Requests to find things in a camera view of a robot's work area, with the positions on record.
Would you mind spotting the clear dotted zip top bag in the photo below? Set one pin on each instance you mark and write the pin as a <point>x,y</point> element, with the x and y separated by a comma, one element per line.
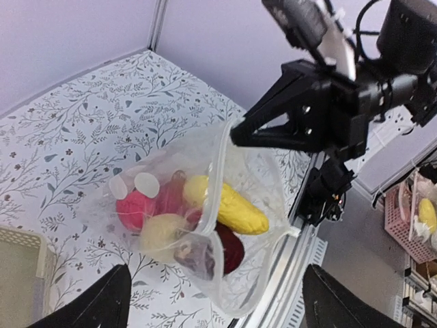
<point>205,218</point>

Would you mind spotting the dark purple fruit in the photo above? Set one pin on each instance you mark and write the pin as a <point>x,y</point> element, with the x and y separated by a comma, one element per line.
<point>197,253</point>

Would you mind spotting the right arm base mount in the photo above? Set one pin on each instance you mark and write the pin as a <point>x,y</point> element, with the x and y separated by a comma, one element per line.
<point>324,194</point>

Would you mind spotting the pink plastic basket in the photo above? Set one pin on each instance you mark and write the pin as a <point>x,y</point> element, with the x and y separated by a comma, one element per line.
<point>397,206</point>

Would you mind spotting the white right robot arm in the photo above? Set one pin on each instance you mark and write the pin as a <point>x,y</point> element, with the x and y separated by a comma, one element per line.
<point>404,74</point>

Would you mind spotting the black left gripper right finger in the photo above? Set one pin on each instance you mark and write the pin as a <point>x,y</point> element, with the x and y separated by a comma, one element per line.
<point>329,304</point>

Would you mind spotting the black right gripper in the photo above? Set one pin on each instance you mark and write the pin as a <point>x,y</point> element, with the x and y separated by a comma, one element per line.
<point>310,109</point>

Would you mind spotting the red pomegranate back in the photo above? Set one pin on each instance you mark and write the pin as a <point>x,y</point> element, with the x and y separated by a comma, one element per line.
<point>133,209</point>

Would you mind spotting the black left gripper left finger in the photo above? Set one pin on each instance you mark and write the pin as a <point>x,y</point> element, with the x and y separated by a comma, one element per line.
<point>105,303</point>

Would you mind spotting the yellow lemon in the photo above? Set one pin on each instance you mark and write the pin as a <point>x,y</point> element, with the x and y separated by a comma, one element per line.
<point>159,236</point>

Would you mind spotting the yellow corn cob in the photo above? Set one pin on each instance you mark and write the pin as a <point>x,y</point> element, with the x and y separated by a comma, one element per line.
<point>228,207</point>

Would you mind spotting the beige perforated plastic basket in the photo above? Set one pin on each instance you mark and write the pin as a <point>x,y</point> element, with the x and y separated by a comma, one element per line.
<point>26,268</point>

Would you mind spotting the right aluminium corner post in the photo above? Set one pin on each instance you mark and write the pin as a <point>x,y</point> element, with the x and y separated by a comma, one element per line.
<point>157,24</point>

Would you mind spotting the red apple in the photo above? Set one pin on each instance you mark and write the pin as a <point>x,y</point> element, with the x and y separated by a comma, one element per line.
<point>171,200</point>

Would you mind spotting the aluminium front rail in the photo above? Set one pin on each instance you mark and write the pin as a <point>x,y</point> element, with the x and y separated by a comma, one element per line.
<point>283,290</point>

